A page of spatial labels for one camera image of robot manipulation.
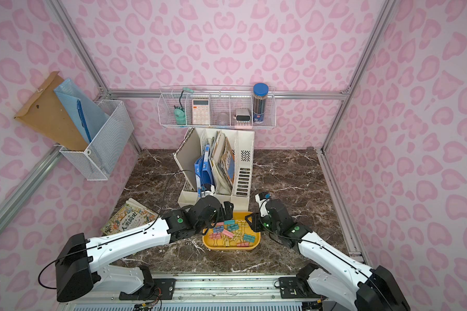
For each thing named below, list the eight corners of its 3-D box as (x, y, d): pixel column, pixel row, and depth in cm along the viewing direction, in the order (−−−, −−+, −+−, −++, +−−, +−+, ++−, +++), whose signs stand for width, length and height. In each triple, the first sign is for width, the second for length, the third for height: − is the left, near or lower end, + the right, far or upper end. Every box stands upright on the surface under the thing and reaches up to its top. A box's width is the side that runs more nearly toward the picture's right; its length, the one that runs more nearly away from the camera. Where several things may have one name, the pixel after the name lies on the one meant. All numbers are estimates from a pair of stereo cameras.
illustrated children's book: (100, 232, 90) (98, 231, 88) (131, 199, 101) (129, 197, 99) (131, 250, 85) (129, 249, 83) (160, 213, 96) (159, 212, 94)
